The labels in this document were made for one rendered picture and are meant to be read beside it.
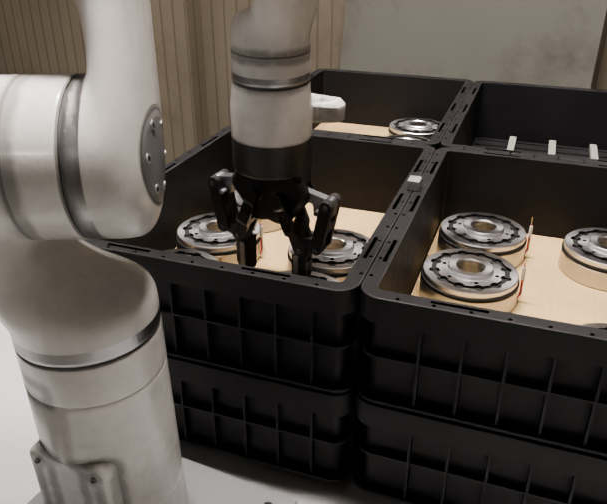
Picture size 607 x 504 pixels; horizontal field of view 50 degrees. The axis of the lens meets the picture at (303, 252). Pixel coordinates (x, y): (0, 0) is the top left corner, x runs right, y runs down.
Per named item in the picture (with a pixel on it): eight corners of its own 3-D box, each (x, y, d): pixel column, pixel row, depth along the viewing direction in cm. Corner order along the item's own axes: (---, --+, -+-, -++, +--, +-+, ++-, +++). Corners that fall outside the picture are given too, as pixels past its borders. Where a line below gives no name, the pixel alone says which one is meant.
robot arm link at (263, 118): (348, 118, 65) (351, 54, 62) (297, 155, 56) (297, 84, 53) (268, 104, 69) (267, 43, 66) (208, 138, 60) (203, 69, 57)
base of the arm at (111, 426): (142, 579, 45) (102, 385, 37) (38, 537, 48) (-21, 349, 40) (209, 482, 53) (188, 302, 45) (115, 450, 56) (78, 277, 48)
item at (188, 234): (243, 257, 75) (242, 252, 74) (162, 245, 77) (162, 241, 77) (271, 221, 83) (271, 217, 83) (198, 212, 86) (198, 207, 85)
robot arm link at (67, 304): (-103, 101, 31) (-13, 387, 39) (97, 98, 31) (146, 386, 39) (-17, 58, 39) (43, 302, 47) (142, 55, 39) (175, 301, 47)
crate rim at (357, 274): (353, 319, 54) (354, 294, 53) (53, 260, 63) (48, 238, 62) (436, 162, 88) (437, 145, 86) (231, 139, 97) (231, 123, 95)
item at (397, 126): (436, 140, 112) (436, 137, 112) (380, 132, 116) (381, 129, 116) (453, 125, 120) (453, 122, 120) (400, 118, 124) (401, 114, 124)
